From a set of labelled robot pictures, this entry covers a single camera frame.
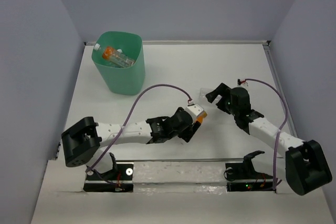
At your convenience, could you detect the short orange juice bottle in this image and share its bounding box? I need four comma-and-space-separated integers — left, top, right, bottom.
196, 111, 207, 124

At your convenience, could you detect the tall orange label bottle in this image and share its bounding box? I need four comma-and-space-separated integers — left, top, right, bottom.
93, 44, 135, 68

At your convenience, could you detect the clear jar silver lid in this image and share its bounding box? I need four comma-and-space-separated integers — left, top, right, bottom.
198, 88, 213, 104

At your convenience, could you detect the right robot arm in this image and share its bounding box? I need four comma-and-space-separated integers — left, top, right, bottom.
205, 81, 332, 196

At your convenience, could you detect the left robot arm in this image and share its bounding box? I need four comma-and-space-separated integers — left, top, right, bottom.
61, 104, 207, 179

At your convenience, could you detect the green plastic bin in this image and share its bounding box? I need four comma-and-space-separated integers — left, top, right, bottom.
91, 31, 145, 95

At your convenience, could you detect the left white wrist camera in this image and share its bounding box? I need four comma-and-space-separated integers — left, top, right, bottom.
185, 104, 205, 122

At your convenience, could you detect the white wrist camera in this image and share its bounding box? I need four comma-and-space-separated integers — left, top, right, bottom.
185, 104, 205, 122
237, 79, 248, 89

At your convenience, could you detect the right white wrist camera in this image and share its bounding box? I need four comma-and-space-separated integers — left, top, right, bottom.
237, 79, 248, 89

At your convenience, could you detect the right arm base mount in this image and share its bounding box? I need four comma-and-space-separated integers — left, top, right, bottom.
223, 151, 276, 193

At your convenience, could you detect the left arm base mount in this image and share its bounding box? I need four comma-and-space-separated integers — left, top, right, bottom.
83, 153, 134, 193

